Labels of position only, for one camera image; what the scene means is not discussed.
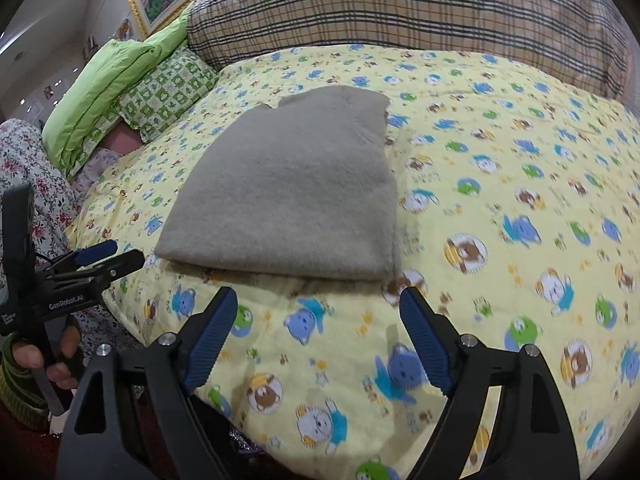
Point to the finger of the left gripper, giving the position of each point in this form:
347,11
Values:
85,286
76,259

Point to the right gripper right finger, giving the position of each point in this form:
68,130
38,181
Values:
532,437

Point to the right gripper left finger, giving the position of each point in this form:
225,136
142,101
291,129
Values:
133,415

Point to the taupe knit sweater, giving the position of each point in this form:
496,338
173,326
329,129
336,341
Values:
302,188

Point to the floral fabric bedding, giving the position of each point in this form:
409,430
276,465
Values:
56,205

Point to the pink cloth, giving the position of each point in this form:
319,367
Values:
122,139

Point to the bright green pillow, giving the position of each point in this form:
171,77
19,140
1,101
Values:
87,111

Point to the green patterned pillow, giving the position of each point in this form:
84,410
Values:
164,94

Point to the yellow cartoon bear bedsheet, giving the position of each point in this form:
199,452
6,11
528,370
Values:
518,219

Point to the plaid brown quilt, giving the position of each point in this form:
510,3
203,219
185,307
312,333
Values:
586,43

